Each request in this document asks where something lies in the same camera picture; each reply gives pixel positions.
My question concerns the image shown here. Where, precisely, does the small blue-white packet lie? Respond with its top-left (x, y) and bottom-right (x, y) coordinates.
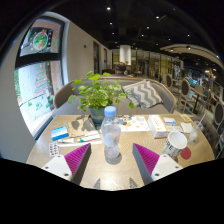
top-left (162, 116), bottom-right (178, 127)

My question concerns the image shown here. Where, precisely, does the white tube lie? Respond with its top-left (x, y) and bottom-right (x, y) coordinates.
top-left (77, 132), bottom-right (102, 144)

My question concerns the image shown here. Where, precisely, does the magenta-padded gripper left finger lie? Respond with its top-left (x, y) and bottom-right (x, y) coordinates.
top-left (41, 143), bottom-right (92, 186)

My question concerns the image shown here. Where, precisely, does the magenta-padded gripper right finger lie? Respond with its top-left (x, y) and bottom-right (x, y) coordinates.
top-left (132, 143), bottom-right (183, 186)

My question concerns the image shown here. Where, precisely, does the group of dining chairs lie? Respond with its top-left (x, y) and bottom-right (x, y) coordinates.
top-left (164, 71), bottom-right (224, 134)

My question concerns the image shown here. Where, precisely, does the small blue and white box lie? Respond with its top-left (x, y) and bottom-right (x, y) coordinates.
top-left (50, 125), bottom-right (70, 142)

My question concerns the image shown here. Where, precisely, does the grey tufted armchair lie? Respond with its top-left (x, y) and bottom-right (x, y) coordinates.
top-left (199, 116), bottom-right (224, 158)

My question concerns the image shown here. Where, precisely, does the potted green plant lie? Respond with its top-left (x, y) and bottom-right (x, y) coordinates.
top-left (67, 70), bottom-right (136, 127)

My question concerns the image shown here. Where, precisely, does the white mug with black print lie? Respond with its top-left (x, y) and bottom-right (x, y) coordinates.
top-left (162, 130), bottom-right (188, 160)

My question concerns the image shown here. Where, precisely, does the white paper napkin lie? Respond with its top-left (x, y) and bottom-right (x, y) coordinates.
top-left (179, 121), bottom-right (194, 134)

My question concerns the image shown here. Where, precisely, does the printed paper menu sheet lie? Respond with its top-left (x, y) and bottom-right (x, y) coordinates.
top-left (118, 114), bottom-right (150, 133)

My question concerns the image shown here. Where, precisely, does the grey curved sofa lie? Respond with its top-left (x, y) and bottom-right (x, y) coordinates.
top-left (53, 76), bottom-right (178, 118)

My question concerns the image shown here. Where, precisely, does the white carton box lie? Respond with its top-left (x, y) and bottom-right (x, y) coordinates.
top-left (147, 114), bottom-right (170, 139)

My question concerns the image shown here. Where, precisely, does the brown kraft paper card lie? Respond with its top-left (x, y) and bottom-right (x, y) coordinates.
top-left (68, 117), bottom-right (97, 138)

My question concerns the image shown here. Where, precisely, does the grey chevron cushion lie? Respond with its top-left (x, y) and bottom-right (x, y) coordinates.
top-left (121, 79), bottom-right (164, 110)

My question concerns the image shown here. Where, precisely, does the window with festive stickers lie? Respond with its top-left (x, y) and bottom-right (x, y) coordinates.
top-left (13, 16), bottom-right (66, 139)

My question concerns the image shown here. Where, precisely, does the flat round red coaster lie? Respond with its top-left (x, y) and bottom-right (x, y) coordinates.
top-left (179, 146), bottom-right (193, 161)

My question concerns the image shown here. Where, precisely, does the person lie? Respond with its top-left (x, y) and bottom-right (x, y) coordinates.
top-left (113, 62), bottom-right (128, 77)

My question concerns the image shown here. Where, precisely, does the yellow card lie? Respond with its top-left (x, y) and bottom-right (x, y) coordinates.
top-left (179, 113), bottom-right (193, 123)

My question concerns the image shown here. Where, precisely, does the group of ceiling lights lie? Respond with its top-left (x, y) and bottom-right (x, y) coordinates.
top-left (96, 3), bottom-right (224, 54)

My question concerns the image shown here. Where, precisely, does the clear plastic water bottle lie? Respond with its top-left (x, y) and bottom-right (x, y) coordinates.
top-left (100, 105), bottom-right (122, 160)

